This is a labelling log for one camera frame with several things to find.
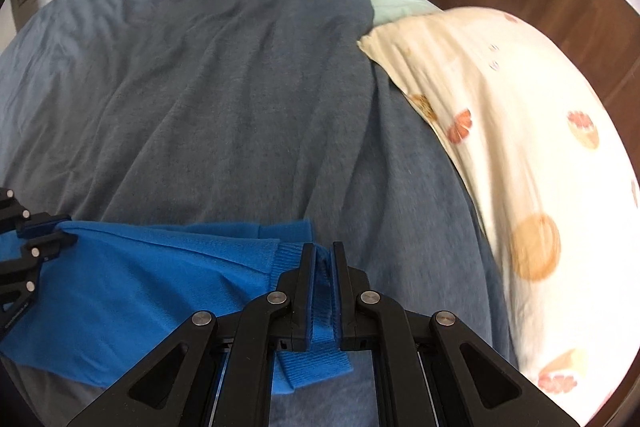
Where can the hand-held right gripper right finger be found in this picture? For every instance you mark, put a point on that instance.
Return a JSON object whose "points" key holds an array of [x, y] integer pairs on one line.
{"points": [[339, 297]]}

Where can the grey-blue blanket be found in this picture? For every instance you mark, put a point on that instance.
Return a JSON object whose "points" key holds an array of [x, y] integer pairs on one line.
{"points": [[225, 82]]}

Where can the blue pants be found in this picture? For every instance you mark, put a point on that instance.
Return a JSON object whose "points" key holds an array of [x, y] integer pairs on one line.
{"points": [[125, 287]]}

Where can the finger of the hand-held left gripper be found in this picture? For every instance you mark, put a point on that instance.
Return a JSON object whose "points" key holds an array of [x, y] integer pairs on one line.
{"points": [[42, 226], [30, 267]]}

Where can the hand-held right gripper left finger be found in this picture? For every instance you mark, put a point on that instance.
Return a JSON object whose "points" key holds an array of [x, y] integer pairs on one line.
{"points": [[306, 297]]}

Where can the fruit print pillow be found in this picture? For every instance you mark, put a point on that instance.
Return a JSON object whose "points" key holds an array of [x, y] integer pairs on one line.
{"points": [[525, 157]]}

